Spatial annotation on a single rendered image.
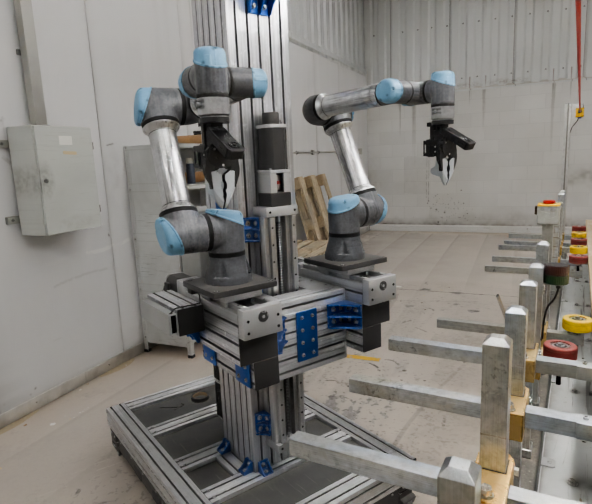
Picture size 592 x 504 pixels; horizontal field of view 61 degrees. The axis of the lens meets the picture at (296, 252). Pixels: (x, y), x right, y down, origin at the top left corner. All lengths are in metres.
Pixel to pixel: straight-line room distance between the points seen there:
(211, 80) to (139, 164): 2.61
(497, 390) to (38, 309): 2.95
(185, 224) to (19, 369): 2.06
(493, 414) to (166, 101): 1.28
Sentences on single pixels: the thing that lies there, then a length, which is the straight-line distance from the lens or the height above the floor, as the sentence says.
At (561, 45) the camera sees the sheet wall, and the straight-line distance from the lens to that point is 9.39.
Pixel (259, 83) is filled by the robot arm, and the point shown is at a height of 1.61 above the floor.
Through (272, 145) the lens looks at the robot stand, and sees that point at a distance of 1.73.
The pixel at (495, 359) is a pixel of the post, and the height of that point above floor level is 1.14.
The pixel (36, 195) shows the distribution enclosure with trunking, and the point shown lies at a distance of 3.11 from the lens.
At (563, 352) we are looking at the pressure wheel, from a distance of 1.46.
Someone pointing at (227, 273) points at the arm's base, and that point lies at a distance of 1.55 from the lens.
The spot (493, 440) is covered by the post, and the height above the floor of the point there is 1.02.
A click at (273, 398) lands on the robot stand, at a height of 0.55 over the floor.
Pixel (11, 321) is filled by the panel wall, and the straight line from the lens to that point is 3.29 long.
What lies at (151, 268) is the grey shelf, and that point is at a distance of 3.84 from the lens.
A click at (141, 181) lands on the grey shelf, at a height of 1.30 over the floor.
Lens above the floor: 1.42
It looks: 11 degrees down
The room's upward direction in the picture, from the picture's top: 3 degrees counter-clockwise
